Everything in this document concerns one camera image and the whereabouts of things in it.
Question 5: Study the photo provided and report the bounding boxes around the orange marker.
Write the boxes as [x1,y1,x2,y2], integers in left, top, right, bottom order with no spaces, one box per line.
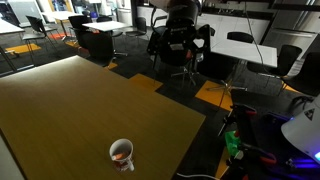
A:
[112,152,128,160]

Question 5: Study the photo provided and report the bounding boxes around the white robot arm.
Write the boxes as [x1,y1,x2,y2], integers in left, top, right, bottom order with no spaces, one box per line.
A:
[147,0,210,66]

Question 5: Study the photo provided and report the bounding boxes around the white robot base cone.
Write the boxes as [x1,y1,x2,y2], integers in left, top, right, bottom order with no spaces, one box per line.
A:
[281,95,320,164]

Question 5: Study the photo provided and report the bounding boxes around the maroon mug white inside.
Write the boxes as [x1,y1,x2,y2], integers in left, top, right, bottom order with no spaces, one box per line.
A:
[109,138,135,171]

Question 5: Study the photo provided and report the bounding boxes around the black chair near counter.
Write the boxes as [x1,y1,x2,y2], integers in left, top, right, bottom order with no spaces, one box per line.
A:
[125,17,148,41]

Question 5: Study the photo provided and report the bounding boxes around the white double table right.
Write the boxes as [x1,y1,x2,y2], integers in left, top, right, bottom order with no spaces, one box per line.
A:
[210,37,277,67]

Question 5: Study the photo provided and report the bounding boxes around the white square table centre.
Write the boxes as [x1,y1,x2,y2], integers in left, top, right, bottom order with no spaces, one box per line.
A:
[84,21,128,32]

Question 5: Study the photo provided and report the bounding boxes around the black chair at centre table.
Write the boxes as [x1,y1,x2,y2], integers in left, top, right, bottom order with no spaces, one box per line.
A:
[68,15,93,49]

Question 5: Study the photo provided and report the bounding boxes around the black tripod with green clamp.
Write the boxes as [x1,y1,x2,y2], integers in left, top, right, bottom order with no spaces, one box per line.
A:
[218,104,277,180]

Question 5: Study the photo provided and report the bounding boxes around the black chair behind table right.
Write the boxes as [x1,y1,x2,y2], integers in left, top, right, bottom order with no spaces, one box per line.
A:
[227,32,254,43]

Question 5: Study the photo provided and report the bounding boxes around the white table far back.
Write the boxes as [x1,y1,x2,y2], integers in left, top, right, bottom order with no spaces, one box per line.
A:
[43,11,76,21]

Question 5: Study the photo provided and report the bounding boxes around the black chair far left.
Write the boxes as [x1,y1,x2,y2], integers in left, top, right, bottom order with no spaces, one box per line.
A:
[22,16,56,55]

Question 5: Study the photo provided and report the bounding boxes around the black chair right side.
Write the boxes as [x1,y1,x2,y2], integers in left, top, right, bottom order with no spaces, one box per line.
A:
[247,45,302,79]

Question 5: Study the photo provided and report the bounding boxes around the white table far left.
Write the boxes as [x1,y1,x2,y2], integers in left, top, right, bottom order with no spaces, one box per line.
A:
[0,19,23,35]

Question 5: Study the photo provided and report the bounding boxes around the white cable bottom edge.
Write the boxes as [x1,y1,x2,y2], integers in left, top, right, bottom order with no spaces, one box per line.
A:
[175,172,220,180]

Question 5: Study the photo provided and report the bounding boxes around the hanging grey cable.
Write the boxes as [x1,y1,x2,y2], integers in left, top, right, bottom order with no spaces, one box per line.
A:
[243,0,278,76]

